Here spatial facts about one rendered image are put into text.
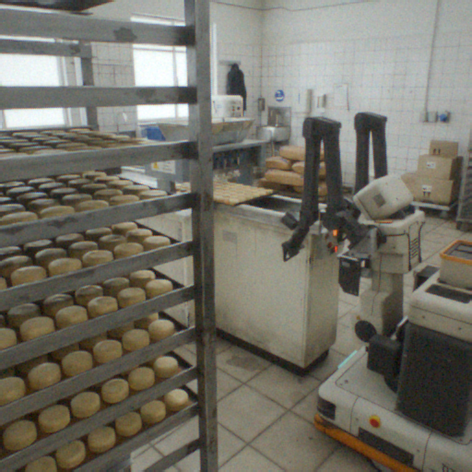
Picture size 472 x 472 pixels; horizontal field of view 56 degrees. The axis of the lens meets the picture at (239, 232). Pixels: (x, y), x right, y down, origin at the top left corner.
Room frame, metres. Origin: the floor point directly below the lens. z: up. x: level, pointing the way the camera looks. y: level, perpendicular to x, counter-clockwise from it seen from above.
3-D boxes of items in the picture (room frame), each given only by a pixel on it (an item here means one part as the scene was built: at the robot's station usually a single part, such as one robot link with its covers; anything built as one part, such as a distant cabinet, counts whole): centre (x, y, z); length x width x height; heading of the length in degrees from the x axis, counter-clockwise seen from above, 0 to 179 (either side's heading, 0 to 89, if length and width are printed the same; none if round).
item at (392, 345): (1.71, -0.62, 0.45); 0.28 x 0.27 x 0.25; 139
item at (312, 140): (1.79, -0.29, 1.18); 0.11 x 0.06 x 0.43; 139
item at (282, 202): (2.89, 0.18, 0.87); 2.01 x 0.03 x 0.07; 49
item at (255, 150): (2.71, 0.19, 1.01); 0.72 x 0.33 x 0.34; 139
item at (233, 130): (2.71, 0.19, 1.25); 0.56 x 0.29 x 0.14; 139
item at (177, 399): (0.80, 0.14, 0.87); 0.05 x 0.05 x 0.02
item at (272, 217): (2.67, 0.37, 0.87); 2.01 x 0.03 x 0.07; 49
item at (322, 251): (2.14, -0.47, 0.77); 0.24 x 0.04 x 0.14; 139
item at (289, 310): (2.38, -0.20, 0.45); 0.70 x 0.34 x 0.90; 49
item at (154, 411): (0.76, 0.18, 0.87); 0.05 x 0.05 x 0.02
